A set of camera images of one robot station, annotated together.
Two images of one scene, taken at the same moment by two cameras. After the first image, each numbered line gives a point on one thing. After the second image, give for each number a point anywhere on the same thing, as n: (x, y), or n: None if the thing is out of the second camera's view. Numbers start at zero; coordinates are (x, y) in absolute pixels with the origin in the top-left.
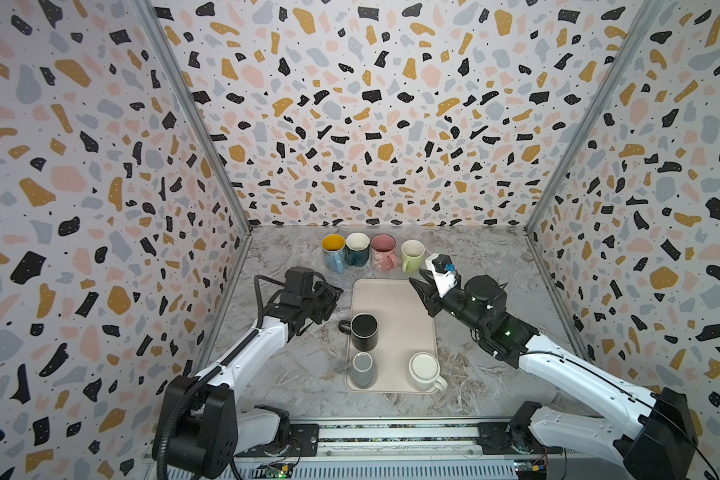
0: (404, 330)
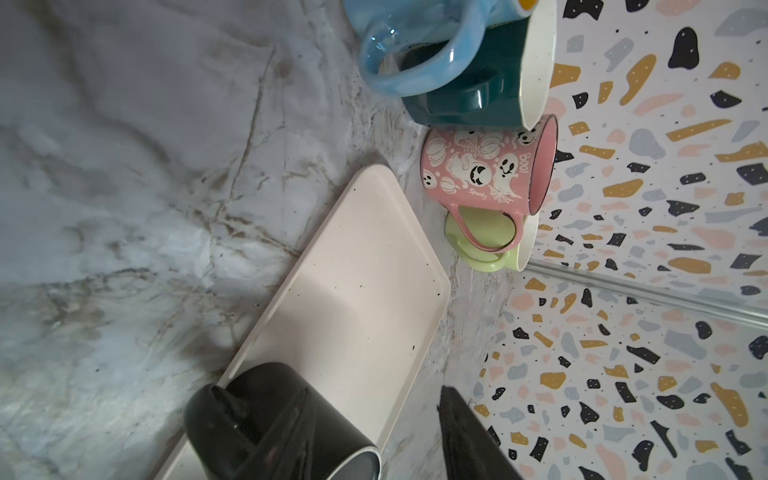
0: (357, 312)
